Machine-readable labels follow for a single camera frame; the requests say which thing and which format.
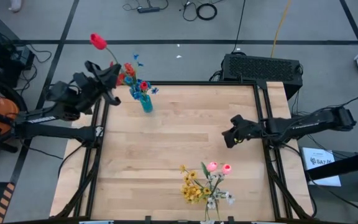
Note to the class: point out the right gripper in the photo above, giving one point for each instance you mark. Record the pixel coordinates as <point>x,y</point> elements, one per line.
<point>253,130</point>

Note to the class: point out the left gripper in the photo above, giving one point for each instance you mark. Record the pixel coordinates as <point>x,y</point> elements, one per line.
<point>87,91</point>

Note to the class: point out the red artificial flower bunch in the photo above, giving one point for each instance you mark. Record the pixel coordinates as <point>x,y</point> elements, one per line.
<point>129,69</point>

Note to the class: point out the blue artificial flower bunch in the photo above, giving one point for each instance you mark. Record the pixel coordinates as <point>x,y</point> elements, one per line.
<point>136,94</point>

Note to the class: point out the deep pink artificial tulip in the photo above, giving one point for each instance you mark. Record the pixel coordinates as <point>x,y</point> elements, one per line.
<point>226,169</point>

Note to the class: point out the red artificial tulip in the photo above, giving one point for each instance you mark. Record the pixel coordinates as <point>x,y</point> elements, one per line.
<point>144,86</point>
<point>98,41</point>

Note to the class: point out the light pink artificial tulip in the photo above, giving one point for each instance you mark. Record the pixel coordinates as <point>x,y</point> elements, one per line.
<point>212,166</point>

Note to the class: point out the yellow artificial flower bunch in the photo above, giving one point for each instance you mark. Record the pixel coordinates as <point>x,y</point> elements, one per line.
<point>193,189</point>

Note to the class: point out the white artificial flower bunch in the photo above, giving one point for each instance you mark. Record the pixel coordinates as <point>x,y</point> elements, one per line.
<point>211,203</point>

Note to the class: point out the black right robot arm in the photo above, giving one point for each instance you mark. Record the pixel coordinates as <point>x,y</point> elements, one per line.
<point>306,126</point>

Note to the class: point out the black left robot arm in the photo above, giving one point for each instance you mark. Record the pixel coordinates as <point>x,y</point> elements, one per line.
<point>57,134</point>

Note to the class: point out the teal glass vase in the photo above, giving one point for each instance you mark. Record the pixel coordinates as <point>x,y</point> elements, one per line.
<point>146,105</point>

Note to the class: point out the clear cut-glass vase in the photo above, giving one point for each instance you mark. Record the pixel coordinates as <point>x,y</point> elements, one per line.
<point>211,222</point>

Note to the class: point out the black perforated computer case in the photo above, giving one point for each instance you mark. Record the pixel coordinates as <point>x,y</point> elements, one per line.
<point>259,73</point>

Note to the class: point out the black power strip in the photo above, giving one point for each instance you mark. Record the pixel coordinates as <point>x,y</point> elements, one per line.
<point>148,9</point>

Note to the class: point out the white printed box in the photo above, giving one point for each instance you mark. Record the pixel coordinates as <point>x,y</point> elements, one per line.
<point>322,168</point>

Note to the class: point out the orange black shop vacuum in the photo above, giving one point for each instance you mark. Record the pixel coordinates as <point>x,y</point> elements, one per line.
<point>2,109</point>

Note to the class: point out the black side stand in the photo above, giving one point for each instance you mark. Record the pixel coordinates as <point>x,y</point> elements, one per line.
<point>353,165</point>

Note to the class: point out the person's foot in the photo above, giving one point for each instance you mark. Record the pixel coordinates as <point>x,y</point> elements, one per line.
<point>15,4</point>

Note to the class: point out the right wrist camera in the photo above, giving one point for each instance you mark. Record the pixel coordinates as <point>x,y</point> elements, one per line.
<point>237,119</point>

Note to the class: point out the black aluminium table frame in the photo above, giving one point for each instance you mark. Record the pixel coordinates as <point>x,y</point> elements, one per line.
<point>197,83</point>

